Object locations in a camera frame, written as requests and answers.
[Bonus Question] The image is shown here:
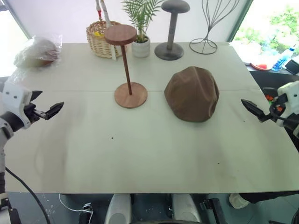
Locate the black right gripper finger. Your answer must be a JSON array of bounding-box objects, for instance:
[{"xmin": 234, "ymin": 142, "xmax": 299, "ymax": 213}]
[
  {"xmin": 262, "ymin": 86, "xmax": 280, "ymax": 98},
  {"xmin": 241, "ymin": 98, "xmax": 270, "ymax": 122}
]

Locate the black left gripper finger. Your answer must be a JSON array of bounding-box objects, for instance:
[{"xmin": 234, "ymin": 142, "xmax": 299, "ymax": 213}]
[
  {"xmin": 30, "ymin": 90, "xmax": 43, "ymax": 104},
  {"xmin": 44, "ymin": 101, "xmax": 65, "ymax": 121}
]

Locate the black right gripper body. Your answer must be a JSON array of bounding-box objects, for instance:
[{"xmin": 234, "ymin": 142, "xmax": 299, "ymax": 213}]
[{"xmin": 267, "ymin": 93, "xmax": 287, "ymax": 120}]

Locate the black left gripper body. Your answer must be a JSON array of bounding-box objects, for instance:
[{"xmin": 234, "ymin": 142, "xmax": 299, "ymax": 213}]
[{"xmin": 24, "ymin": 103, "xmax": 47, "ymax": 124}]

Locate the brown cap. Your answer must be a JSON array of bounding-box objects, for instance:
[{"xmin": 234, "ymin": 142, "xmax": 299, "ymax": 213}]
[{"xmin": 164, "ymin": 66, "xmax": 220, "ymax": 123}]

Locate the brown wooden hat stand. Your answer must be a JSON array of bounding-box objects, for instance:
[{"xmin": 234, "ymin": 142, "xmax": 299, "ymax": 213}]
[{"xmin": 104, "ymin": 24, "xmax": 149, "ymax": 109}]

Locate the grey mushroom hat stand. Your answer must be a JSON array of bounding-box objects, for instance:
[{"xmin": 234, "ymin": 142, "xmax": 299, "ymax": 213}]
[{"xmin": 154, "ymin": 0, "xmax": 191, "ymax": 61}]

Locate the black side table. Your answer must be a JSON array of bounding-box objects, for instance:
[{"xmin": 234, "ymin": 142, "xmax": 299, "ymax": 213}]
[{"xmin": 242, "ymin": 60, "xmax": 299, "ymax": 150}]

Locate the red plate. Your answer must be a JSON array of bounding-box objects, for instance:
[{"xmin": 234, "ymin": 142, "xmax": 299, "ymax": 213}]
[{"xmin": 248, "ymin": 62, "xmax": 272, "ymax": 71}]

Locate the black box device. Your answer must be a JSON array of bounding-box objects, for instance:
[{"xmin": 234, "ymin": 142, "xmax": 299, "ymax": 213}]
[{"xmin": 285, "ymin": 59, "xmax": 299, "ymax": 76}]

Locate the blue label water bottle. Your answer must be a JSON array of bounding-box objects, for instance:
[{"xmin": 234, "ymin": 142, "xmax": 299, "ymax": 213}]
[{"xmin": 271, "ymin": 45, "xmax": 298, "ymax": 72}]

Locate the clear plastic bag with contents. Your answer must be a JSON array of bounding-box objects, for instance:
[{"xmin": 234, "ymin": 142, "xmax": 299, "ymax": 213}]
[{"xmin": 14, "ymin": 34, "xmax": 64, "ymax": 69}]

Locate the woven wicker basket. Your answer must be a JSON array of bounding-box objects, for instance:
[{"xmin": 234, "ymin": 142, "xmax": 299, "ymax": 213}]
[{"xmin": 86, "ymin": 21, "xmax": 128, "ymax": 59}]

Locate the white shoe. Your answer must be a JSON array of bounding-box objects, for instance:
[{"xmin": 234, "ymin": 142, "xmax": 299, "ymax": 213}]
[{"xmin": 228, "ymin": 193, "xmax": 250, "ymax": 210}]

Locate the white ribbed plant pot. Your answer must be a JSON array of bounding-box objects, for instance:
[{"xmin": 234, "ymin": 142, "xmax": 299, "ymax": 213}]
[{"xmin": 131, "ymin": 35, "xmax": 151, "ymax": 59}]

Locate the white and red stick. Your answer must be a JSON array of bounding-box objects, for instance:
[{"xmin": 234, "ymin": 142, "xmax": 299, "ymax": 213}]
[
  {"xmin": 95, "ymin": 0, "xmax": 104, "ymax": 22},
  {"xmin": 100, "ymin": 0, "xmax": 113, "ymax": 27}
]

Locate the white rounded robot leg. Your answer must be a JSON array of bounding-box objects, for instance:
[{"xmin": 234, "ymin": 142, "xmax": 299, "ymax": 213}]
[
  {"xmin": 171, "ymin": 193, "xmax": 202, "ymax": 224},
  {"xmin": 104, "ymin": 193, "xmax": 133, "ymax": 224}
]

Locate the green palm plant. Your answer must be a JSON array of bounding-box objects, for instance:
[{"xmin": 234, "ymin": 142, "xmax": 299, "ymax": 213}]
[{"xmin": 121, "ymin": 0, "xmax": 164, "ymax": 43}]

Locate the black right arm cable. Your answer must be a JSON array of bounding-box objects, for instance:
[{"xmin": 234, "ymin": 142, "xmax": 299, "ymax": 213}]
[{"xmin": 269, "ymin": 104, "xmax": 295, "ymax": 125}]

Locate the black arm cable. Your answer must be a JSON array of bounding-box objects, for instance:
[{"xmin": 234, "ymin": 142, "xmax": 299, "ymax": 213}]
[
  {"xmin": 4, "ymin": 166, "xmax": 51, "ymax": 224},
  {"xmin": 269, "ymin": 104, "xmax": 295, "ymax": 125}
]

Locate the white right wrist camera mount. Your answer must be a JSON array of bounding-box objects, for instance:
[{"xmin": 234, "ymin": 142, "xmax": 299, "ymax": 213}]
[{"xmin": 268, "ymin": 80, "xmax": 299, "ymax": 128}]

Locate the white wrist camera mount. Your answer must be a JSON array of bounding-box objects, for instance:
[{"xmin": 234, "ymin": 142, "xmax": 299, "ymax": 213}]
[
  {"xmin": 0, "ymin": 81, "xmax": 33, "ymax": 129},
  {"xmin": 268, "ymin": 80, "xmax": 299, "ymax": 128}
]

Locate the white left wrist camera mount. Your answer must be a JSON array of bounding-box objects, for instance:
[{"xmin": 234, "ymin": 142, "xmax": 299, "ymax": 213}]
[{"xmin": 0, "ymin": 81, "xmax": 33, "ymax": 129}]

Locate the dark window frame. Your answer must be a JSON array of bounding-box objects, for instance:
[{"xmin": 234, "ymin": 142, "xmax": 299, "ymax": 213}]
[{"xmin": 227, "ymin": 0, "xmax": 254, "ymax": 43}]

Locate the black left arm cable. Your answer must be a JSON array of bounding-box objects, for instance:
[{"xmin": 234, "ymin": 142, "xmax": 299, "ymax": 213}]
[{"xmin": 4, "ymin": 166, "xmax": 51, "ymax": 224}]

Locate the black wire stand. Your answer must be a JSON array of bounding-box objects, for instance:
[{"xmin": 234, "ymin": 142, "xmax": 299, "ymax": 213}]
[{"xmin": 189, "ymin": 0, "xmax": 231, "ymax": 55}]

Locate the thin white floor cable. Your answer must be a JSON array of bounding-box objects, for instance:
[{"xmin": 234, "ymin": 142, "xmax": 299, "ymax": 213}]
[{"xmin": 59, "ymin": 193, "xmax": 94, "ymax": 216}]

